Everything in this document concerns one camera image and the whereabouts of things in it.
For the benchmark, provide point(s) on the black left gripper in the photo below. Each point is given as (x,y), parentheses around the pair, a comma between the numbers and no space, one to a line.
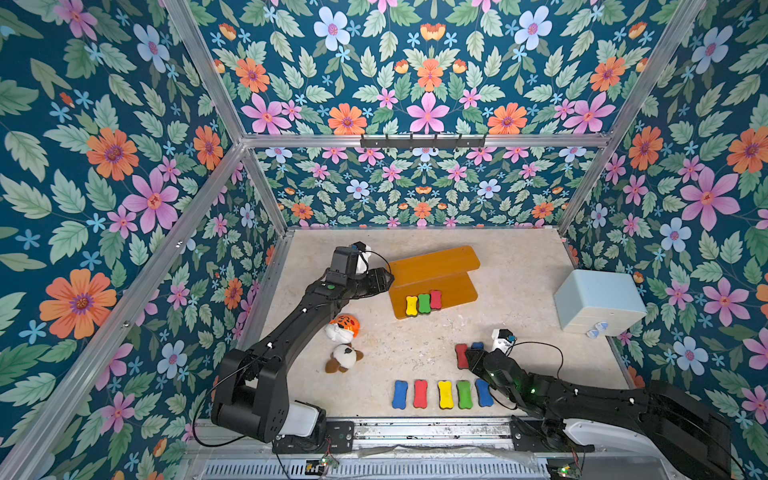
(376,281)

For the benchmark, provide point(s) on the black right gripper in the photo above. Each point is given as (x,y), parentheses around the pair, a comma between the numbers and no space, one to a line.
(477,357)

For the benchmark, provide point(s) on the green eraser top shelf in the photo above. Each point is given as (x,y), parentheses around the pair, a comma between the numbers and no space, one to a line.
(464,392)

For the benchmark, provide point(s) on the green eraser shelf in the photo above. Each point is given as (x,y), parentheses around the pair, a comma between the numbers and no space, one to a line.
(464,392)
(424,304)

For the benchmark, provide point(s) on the yellow eraser top shelf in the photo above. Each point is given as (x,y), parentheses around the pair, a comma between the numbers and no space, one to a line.
(445,392)

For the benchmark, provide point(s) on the yellow eraser shelf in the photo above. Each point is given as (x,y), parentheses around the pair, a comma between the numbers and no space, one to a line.
(411,309)
(445,392)

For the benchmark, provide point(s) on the green eraser bottom shelf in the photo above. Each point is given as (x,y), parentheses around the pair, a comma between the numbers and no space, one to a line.
(424,304)

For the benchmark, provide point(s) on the red eraser top shelf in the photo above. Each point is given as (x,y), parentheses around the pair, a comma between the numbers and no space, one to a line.
(420,399)

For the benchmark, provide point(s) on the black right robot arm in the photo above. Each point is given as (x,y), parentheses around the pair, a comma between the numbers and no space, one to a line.
(691,435)

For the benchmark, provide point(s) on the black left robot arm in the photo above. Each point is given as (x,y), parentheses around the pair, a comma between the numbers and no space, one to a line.
(251,397)

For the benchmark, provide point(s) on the orange wooden two-tier shelf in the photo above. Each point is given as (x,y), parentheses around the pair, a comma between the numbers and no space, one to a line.
(445,270)

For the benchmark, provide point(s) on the yellow eraser bottom shelf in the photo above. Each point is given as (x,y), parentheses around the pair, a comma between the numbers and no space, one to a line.
(411,309)

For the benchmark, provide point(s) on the orange tiger plush toy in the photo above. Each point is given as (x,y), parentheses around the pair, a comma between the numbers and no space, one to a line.
(343,329)

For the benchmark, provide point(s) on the brown white dog plush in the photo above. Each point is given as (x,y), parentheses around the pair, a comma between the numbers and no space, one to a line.
(343,358)

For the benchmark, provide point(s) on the light blue box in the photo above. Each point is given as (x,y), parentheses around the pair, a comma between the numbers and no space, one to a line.
(598,303)

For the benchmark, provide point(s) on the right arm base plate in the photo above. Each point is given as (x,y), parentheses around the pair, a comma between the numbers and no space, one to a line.
(547,435)

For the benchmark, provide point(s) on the metal front rail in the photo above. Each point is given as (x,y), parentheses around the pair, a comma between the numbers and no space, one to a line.
(423,448)

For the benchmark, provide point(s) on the black wall hook rail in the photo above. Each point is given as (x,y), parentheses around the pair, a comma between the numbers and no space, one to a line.
(413,141)

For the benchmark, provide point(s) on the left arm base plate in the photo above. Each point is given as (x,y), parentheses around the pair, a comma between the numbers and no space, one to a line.
(334,437)

